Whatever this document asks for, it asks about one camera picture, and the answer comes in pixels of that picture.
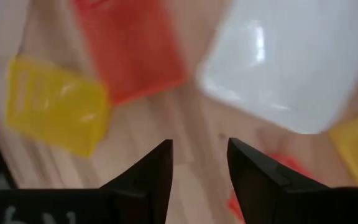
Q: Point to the orange plastic basket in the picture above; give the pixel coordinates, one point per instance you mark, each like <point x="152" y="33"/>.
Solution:
<point x="287" y="163"/>
<point x="129" y="46"/>

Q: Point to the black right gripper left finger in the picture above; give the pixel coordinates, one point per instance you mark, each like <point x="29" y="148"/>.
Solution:
<point x="154" y="183"/>

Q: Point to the yellow plastic basket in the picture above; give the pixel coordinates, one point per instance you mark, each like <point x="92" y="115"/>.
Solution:
<point x="357" y="149"/>
<point x="56" y="107"/>

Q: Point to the white plastic basket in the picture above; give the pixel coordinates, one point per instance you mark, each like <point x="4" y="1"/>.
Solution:
<point x="291" y="62"/>

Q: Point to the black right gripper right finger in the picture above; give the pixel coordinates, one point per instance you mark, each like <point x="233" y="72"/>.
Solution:
<point x="253" y="186"/>

